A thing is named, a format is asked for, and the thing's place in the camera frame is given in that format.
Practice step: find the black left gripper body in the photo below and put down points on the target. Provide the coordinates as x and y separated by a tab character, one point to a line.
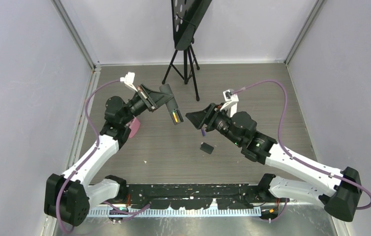
146	99

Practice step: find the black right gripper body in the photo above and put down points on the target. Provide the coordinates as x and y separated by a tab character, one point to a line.
213	112

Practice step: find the white remote control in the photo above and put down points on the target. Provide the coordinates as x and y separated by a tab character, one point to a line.
233	106

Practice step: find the black remote battery cover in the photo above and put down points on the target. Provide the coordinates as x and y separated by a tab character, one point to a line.
206	148

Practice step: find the orange battery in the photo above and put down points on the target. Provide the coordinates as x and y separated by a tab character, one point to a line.
174	117

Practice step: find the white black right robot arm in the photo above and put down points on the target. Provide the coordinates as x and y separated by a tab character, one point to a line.
336	191

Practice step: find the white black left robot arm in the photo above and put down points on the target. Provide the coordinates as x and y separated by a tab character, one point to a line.
70	196

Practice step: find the pink metronome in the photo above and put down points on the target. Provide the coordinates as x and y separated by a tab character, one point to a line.
134	126

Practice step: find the black music stand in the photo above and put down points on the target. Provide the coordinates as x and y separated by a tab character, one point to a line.
186	18

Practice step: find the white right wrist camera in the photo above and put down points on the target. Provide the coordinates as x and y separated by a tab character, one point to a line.
227	94

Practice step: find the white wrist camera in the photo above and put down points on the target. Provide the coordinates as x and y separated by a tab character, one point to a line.
227	94
128	81

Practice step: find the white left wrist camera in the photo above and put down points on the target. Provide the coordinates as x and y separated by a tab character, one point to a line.
128	81

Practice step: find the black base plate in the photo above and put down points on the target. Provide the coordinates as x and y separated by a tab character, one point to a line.
196	196

